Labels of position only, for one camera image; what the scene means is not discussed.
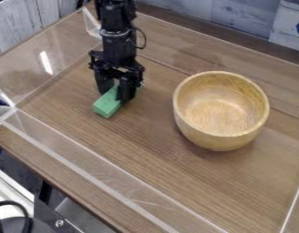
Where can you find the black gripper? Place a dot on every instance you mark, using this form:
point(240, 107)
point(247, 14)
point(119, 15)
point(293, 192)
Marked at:
point(129, 72)

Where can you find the green rectangular block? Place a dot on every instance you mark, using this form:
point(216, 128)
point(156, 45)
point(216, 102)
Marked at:
point(107, 105)

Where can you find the brown wooden bowl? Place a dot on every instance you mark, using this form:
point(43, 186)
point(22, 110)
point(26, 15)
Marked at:
point(221, 109)

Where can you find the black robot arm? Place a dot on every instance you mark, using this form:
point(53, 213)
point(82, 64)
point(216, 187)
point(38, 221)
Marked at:
point(119, 32)

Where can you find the clear acrylic table barrier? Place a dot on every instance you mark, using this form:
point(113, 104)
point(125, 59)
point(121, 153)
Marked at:
point(129, 167)

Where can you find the black table leg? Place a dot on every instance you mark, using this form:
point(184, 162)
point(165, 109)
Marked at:
point(46, 192)

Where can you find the white box with blue mark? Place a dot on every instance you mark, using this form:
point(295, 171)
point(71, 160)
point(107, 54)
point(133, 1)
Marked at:
point(285, 30)

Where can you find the clear acrylic corner bracket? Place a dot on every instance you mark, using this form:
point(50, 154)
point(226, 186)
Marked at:
point(93, 25)

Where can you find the grey metal base plate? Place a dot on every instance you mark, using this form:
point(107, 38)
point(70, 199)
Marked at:
point(79, 217)

